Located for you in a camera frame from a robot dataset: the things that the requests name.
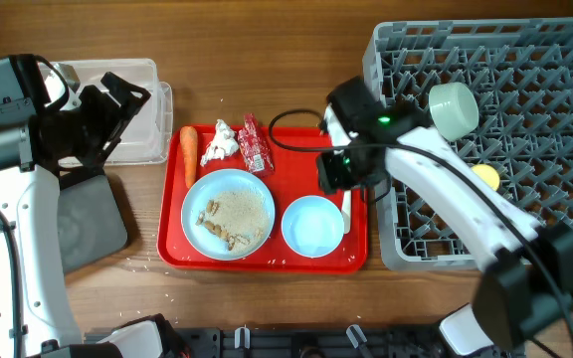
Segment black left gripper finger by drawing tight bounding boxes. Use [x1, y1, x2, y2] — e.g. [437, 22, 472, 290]
[97, 119, 129, 167]
[101, 72, 151, 122]

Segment light blue bowl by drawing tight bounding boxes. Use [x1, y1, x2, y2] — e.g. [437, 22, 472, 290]
[281, 195, 344, 259]

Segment mint green bowl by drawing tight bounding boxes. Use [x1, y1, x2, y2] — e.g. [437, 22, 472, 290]
[428, 83, 479, 141]

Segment yellow plastic cup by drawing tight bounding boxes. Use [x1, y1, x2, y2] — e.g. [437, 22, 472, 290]
[472, 164, 500, 191]

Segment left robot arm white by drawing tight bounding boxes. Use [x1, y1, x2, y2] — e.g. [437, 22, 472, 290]
[0, 54, 162, 357]

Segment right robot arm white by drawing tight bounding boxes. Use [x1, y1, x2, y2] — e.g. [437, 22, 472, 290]
[316, 77, 573, 357]

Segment grey dishwasher rack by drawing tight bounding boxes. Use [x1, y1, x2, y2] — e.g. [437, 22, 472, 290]
[362, 16, 573, 272]

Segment white plastic spoon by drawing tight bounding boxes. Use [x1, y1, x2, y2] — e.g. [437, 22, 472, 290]
[340, 191, 352, 234]

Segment clear plastic bin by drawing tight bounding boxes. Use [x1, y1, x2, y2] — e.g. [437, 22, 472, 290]
[39, 59, 173, 166]

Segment orange carrot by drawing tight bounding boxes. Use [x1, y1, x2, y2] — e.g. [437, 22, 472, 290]
[180, 126, 198, 189]

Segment black bin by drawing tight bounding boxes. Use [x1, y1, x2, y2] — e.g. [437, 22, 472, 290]
[0, 168, 129, 301]

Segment red snack wrapper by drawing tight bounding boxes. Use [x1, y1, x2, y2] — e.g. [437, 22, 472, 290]
[238, 113, 275, 177]

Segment crumpled white tissue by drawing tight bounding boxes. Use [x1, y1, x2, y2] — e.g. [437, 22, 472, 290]
[200, 119, 240, 167]

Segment red plastic tray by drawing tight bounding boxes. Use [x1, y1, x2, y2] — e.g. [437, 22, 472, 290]
[156, 123, 369, 275]

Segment light blue plate with rice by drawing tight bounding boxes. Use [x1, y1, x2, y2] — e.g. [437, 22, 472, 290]
[180, 169, 277, 261]

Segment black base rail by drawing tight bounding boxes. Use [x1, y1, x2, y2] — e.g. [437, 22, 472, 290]
[85, 312, 524, 358]

